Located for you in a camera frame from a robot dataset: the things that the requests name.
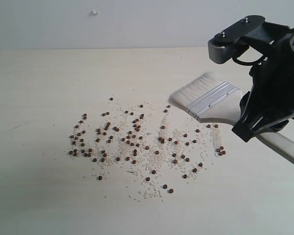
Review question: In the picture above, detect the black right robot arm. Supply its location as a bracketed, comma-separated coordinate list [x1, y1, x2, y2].
[232, 27, 294, 142]

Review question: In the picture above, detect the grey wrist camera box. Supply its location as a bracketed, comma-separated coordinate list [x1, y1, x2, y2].
[208, 15, 265, 64]

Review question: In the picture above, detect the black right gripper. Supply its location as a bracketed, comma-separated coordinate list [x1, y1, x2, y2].
[232, 21, 294, 142]

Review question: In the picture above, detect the wide white wooden paint brush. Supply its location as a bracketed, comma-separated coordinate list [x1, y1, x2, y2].
[168, 71, 294, 165]

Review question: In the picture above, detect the small white wall hook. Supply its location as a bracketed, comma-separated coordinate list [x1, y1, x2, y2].
[90, 10, 99, 16]

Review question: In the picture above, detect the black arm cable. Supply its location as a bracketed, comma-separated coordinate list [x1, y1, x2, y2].
[231, 39, 275, 67]

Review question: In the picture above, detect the scattered brown pellets and rice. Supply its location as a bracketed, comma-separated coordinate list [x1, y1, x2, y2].
[66, 97, 226, 202]

